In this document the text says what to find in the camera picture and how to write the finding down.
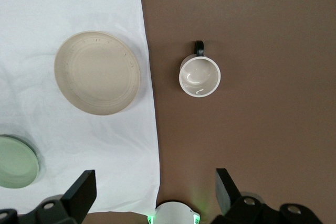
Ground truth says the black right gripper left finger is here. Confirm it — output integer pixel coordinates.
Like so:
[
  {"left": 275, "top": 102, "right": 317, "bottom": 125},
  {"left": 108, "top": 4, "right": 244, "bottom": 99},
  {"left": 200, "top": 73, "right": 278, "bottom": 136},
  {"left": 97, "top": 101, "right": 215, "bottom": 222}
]
[{"left": 19, "top": 169, "right": 98, "bottom": 224}]

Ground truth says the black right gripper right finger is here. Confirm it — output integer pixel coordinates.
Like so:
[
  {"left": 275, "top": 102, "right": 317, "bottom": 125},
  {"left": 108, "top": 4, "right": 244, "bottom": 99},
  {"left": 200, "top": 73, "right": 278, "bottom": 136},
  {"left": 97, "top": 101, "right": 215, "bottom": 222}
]
[{"left": 212, "top": 167, "right": 266, "bottom": 224}]

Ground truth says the white mug black handle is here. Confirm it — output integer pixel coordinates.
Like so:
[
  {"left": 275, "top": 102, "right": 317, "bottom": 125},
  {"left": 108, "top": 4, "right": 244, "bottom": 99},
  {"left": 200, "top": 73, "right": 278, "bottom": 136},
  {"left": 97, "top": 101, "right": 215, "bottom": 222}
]
[{"left": 178, "top": 40, "right": 222, "bottom": 99}]

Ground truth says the green round plate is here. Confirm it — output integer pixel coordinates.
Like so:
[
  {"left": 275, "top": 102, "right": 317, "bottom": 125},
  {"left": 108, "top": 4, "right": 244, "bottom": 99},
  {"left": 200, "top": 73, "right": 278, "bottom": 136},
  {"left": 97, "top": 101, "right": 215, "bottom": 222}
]
[{"left": 0, "top": 134, "right": 41, "bottom": 189}]

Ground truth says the beige round plate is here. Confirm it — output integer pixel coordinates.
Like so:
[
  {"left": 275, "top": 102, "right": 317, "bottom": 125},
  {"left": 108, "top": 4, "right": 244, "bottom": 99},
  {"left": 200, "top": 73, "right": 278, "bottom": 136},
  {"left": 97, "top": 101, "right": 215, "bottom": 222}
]
[{"left": 54, "top": 30, "right": 141, "bottom": 117}]

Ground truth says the white cloth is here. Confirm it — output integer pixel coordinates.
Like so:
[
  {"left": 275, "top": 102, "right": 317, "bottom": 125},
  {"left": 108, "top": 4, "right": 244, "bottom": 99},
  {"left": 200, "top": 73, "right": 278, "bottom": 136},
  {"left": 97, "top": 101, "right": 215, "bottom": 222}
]
[{"left": 0, "top": 0, "right": 162, "bottom": 214}]

